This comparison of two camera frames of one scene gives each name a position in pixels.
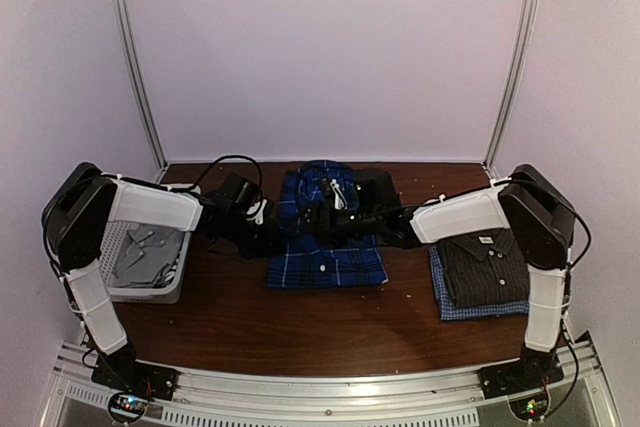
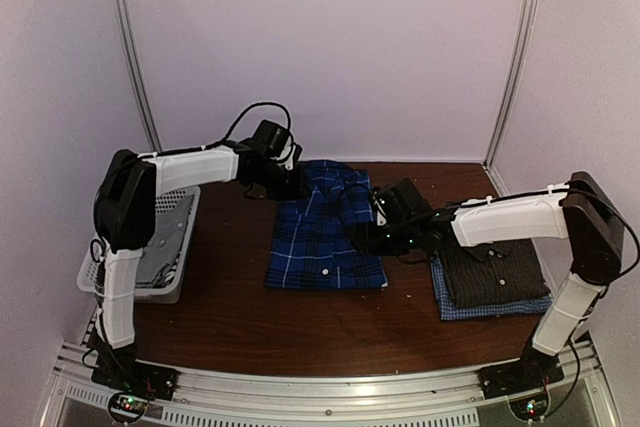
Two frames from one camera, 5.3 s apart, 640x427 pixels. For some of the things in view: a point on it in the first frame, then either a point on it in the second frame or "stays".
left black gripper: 268,242 -> 295,191
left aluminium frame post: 134,58 stays
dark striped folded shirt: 486,269 stays
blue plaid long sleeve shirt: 348,262 stays
